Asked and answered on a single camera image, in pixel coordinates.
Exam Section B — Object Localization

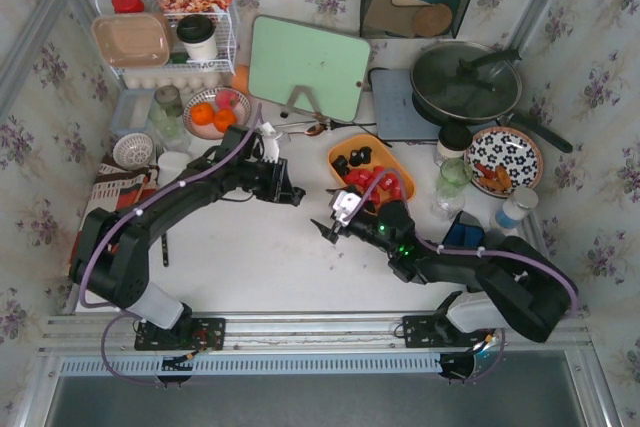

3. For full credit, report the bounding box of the black capsule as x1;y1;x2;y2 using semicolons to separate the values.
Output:
349;146;372;167
332;155;350;177

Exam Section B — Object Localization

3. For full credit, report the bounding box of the red capsule number two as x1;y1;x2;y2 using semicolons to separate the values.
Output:
343;169;372;187

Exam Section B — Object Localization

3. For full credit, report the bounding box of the red capsule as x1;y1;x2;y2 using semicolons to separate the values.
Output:
379;173;402;197

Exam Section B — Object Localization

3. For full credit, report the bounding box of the orange storage basket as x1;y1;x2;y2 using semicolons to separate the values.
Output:
328;134;415;201

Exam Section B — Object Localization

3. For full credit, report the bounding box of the grey blue cloth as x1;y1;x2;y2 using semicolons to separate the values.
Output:
442;211;508;249

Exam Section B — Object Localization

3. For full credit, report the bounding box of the clear glass cup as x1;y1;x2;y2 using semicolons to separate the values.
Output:
431;186;465;220

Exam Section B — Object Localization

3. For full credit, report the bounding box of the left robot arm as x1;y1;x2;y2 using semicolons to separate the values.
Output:
70;126;305;350

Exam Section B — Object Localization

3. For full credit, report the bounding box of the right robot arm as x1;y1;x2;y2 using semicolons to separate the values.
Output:
317;188;579;343

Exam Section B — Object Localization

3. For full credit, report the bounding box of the copper spoon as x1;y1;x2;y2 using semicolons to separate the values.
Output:
290;123;327;137

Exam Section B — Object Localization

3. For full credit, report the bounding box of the fruit bowl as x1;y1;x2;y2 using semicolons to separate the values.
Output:
182;87;251;140

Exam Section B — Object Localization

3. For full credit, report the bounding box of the grey induction cooker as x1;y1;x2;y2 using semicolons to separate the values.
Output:
368;67;440;144

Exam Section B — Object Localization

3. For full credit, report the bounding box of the paper cup black lid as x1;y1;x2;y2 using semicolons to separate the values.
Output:
434;122;473;166

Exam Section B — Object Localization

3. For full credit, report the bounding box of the dark glass cup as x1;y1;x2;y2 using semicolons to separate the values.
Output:
154;85;184;117

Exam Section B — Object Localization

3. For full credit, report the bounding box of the egg carton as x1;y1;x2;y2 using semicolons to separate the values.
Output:
122;73;224;94

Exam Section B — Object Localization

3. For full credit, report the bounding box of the white blue bottle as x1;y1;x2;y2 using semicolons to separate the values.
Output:
493;186;539;230

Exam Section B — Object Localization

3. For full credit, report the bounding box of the green cutting board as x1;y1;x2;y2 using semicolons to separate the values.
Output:
248;15;371;122

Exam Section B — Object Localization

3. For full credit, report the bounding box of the floral patterned plate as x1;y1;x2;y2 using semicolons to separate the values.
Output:
465;127;544;198

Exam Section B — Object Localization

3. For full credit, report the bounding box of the white small strainer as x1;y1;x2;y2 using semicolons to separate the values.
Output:
112;133;154;170

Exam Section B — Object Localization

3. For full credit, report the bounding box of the blue plastic container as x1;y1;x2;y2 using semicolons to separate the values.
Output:
110;89;154;137

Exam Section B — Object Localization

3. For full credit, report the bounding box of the striped orange cloth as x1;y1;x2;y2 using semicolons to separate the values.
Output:
70;154;159;261

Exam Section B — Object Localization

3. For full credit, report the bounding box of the black pan with lid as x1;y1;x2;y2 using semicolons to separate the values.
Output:
409;41;573;154

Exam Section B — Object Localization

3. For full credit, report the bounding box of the white black lid cup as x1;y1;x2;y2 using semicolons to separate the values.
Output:
176;14;218;61

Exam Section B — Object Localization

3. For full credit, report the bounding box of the round cork coaster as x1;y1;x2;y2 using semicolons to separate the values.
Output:
412;3;453;37

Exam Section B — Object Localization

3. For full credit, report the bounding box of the beige rectangular tray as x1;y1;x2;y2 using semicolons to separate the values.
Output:
92;13;173;69

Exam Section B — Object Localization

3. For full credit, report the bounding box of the black mesh holder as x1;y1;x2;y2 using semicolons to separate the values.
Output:
359;0;470;39

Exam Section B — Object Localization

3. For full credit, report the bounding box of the red lid jar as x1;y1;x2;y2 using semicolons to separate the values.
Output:
111;0;145;14

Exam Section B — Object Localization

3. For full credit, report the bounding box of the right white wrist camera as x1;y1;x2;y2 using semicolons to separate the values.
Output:
329;193;362;226

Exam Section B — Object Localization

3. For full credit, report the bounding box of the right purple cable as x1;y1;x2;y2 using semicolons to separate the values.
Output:
347;169;581;386

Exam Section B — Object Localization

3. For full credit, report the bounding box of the purple cable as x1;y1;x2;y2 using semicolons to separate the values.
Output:
347;169;581;386
77;104;264;388

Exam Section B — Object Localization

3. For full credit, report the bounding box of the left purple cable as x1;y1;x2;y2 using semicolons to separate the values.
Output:
77;104;264;388

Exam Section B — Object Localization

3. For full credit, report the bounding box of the white wire rack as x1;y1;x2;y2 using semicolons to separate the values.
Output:
93;0;240;75

